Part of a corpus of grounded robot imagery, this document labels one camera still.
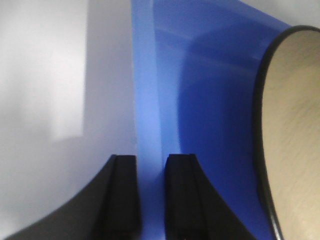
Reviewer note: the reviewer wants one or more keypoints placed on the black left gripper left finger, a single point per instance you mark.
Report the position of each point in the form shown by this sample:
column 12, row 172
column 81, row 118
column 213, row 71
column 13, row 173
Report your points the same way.
column 107, row 208

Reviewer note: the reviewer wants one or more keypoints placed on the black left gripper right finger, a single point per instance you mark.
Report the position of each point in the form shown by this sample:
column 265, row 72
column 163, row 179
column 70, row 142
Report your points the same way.
column 193, row 208

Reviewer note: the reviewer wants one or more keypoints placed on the beige plate black rim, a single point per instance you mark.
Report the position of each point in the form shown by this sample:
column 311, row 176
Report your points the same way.
column 286, row 133

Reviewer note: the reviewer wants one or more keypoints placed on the blue plastic tray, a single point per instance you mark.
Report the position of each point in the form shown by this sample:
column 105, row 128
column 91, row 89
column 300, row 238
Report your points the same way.
column 195, row 64

